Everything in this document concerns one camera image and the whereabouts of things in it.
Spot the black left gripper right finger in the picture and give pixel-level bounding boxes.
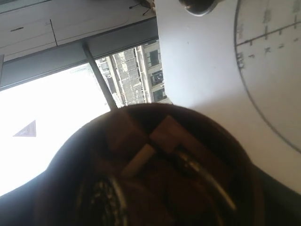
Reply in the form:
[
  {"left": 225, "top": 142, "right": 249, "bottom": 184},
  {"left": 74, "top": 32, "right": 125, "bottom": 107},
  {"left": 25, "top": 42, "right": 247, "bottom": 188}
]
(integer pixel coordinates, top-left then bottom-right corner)
[{"left": 254, "top": 166, "right": 301, "bottom": 226}]

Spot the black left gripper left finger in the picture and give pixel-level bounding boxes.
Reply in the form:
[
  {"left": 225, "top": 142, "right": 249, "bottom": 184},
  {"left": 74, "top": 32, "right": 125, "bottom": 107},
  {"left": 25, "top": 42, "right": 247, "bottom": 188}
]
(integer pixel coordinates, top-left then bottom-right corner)
[{"left": 0, "top": 164, "right": 50, "bottom": 226}]

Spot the silver metal ring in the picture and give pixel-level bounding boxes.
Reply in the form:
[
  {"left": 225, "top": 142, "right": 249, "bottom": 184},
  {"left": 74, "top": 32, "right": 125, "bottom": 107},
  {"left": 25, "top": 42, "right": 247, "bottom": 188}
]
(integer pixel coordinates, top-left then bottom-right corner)
[{"left": 91, "top": 178, "right": 130, "bottom": 226}]

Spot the brown wooden cube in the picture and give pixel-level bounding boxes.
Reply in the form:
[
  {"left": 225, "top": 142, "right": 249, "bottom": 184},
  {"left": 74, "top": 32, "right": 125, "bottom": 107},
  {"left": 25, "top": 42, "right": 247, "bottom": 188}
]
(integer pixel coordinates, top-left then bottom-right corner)
[{"left": 105, "top": 111, "right": 147, "bottom": 156}]

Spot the brown wooden cup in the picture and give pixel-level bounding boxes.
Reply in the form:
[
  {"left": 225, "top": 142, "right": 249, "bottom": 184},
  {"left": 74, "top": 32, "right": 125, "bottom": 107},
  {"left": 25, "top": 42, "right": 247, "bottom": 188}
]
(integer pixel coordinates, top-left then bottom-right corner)
[{"left": 36, "top": 104, "right": 264, "bottom": 226}]

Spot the pale wooden stick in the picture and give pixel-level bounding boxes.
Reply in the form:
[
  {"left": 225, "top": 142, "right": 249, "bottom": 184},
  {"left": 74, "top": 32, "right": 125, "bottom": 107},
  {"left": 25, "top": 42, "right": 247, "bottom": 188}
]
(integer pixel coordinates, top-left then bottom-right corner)
[{"left": 121, "top": 144, "right": 156, "bottom": 178}]

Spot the stainless steel cup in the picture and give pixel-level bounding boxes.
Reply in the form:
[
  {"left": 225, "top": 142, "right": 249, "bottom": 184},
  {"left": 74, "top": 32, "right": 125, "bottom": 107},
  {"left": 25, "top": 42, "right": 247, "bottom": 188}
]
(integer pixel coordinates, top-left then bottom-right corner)
[{"left": 179, "top": 0, "right": 221, "bottom": 16}]

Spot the clear plastic shaker cup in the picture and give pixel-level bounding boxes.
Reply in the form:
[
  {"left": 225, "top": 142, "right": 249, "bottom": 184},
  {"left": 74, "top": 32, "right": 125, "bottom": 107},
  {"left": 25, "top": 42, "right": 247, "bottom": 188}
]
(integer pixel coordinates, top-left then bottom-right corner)
[{"left": 234, "top": 0, "right": 301, "bottom": 152}]

